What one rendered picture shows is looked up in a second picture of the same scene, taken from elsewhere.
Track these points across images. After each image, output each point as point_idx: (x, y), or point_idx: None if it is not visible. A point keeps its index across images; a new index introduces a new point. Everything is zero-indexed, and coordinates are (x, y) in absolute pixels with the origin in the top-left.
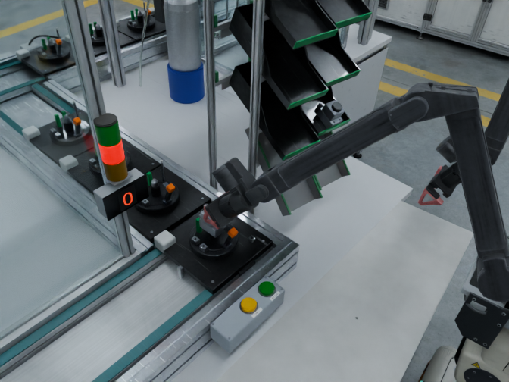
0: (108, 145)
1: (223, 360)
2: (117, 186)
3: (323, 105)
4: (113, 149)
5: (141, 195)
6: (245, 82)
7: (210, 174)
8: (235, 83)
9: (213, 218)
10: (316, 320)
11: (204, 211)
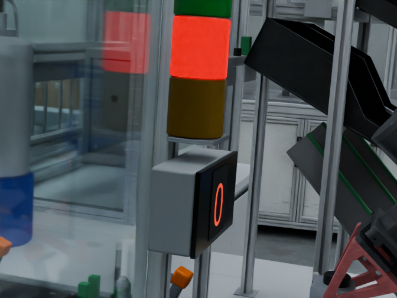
0: (219, 11)
1: None
2: (202, 161)
3: (391, 110)
4: (224, 28)
5: (228, 209)
6: (296, 41)
7: (195, 289)
8: (266, 54)
9: (385, 263)
10: None
11: (351, 255)
